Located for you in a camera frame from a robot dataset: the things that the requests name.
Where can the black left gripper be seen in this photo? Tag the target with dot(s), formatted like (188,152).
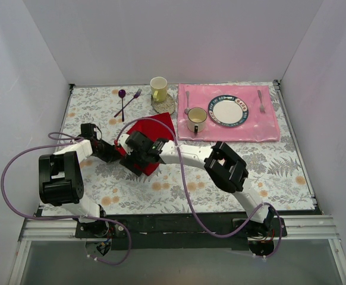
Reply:
(110,153)

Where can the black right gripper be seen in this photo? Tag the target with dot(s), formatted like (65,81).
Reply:
(130,164)

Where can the red cloth napkin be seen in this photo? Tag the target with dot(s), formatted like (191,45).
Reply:
(153,131)

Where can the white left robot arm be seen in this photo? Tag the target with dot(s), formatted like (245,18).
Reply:
(61,182)

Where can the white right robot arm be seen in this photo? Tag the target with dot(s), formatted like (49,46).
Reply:
(226,168)

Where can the speckled round coaster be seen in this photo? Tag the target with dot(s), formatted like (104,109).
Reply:
(167,106)

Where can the floral tablecloth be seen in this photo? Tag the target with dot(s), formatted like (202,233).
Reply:
(275,169)

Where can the silver spoon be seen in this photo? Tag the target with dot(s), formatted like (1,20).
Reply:
(187,109)

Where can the purple spoon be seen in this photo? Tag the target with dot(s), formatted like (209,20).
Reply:
(122,94)

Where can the purple fork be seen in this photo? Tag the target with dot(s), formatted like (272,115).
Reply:
(136,95)

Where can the cream enamel mug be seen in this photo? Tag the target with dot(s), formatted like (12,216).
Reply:
(196,120)

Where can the yellow ceramic mug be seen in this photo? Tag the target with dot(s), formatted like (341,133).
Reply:
(159,88)

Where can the white plate blue rim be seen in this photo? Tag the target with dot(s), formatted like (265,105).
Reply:
(228,111)

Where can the pink placemat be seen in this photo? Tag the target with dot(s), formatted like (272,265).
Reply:
(259,127)

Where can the silver fork on placemat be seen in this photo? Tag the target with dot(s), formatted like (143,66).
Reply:
(261,107)

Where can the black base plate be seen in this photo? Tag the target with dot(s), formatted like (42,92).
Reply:
(175,231)

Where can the aluminium frame rail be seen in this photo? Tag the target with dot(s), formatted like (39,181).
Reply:
(307,227)

